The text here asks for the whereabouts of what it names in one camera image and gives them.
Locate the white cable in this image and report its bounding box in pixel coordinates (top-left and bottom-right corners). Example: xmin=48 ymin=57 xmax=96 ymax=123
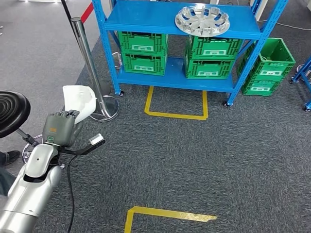
xmin=257 ymin=19 xmax=311 ymax=31

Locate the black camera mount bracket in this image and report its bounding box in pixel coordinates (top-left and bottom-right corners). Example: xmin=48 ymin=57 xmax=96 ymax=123
xmin=57 ymin=139 xmax=106 ymax=157

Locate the black round stool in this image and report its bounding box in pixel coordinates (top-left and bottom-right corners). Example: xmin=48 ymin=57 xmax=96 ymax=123
xmin=0 ymin=91 xmax=45 ymax=165

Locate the red barrier belt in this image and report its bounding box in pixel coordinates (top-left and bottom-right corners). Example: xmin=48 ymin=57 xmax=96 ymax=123
xmin=81 ymin=2 xmax=94 ymax=24

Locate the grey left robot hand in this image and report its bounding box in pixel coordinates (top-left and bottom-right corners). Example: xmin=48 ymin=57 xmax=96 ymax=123
xmin=42 ymin=110 xmax=85 ymax=148

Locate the person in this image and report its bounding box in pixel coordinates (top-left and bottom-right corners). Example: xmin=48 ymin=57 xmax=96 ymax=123
xmin=0 ymin=150 xmax=20 ymax=198

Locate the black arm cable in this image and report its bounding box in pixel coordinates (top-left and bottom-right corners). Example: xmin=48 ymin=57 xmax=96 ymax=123
xmin=66 ymin=154 xmax=79 ymax=233

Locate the blue metal shelf rack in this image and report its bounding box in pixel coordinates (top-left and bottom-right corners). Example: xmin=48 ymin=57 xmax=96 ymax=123
xmin=91 ymin=0 xmax=290 ymax=107
xmin=288 ymin=56 xmax=311 ymax=113

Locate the thin black barrier belt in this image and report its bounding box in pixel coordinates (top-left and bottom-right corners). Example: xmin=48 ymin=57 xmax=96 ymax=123
xmin=60 ymin=0 xmax=74 ymax=22

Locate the grey wheel hubcap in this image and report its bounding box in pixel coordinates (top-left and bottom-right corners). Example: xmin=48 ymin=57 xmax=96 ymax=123
xmin=174 ymin=3 xmax=230 ymax=37

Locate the white plastic shell part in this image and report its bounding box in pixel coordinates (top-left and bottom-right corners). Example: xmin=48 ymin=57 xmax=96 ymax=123
xmin=63 ymin=85 xmax=97 ymax=125

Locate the chrome stanchion post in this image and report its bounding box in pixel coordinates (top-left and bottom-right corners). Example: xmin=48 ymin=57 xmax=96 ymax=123
xmin=70 ymin=17 xmax=120 ymax=122

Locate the white desk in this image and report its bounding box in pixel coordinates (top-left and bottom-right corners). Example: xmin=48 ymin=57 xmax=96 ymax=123
xmin=250 ymin=0 xmax=269 ymax=22

